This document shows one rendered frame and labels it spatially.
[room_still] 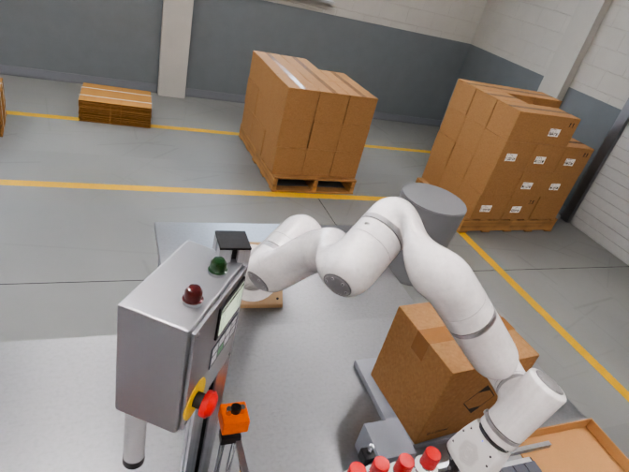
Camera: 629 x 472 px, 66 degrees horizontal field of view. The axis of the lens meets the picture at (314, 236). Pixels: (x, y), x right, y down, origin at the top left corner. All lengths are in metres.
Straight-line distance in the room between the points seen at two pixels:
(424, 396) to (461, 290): 0.53
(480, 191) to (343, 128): 1.30
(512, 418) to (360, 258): 0.44
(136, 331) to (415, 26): 6.48
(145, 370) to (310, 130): 3.58
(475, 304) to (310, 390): 0.69
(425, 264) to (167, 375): 0.44
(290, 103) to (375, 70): 2.97
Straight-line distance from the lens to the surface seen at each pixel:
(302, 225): 1.24
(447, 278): 0.81
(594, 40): 6.06
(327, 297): 1.74
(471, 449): 1.14
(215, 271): 0.66
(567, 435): 1.71
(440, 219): 3.20
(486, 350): 0.91
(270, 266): 1.17
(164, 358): 0.63
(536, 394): 1.05
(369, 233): 0.88
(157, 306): 0.61
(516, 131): 4.28
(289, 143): 4.10
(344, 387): 1.46
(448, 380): 1.22
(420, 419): 1.34
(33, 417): 1.34
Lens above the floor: 1.88
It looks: 30 degrees down
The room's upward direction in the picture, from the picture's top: 15 degrees clockwise
